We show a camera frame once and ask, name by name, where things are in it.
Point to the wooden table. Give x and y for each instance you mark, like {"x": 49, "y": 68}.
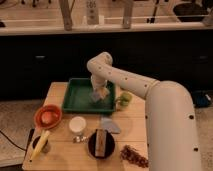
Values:
{"x": 65, "y": 155}

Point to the orange bowl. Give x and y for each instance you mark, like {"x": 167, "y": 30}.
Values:
{"x": 47, "y": 116}

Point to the small black dish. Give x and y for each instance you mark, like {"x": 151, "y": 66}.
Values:
{"x": 46, "y": 148}

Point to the small metal object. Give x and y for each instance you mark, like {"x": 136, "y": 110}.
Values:
{"x": 79, "y": 139}

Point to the grey blue cloth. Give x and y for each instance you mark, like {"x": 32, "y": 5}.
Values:
{"x": 109, "y": 125}

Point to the black round plate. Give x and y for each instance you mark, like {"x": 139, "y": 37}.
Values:
{"x": 110, "y": 145}

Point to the brown dried flower bunch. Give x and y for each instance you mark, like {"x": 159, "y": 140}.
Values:
{"x": 133, "y": 157}

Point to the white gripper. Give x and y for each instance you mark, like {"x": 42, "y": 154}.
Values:
{"x": 101, "y": 88}

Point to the white cup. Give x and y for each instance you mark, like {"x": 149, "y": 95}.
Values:
{"x": 77, "y": 125}

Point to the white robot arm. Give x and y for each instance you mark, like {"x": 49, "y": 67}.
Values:
{"x": 171, "y": 123}

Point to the wooden block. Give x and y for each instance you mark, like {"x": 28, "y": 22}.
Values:
{"x": 100, "y": 143}

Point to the green mug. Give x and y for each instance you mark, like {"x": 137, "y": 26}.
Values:
{"x": 124, "y": 99}

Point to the grey blue sponge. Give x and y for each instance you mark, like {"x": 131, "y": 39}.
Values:
{"x": 95, "y": 96}

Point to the green plastic tray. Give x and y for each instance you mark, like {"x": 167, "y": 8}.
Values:
{"x": 77, "y": 98}

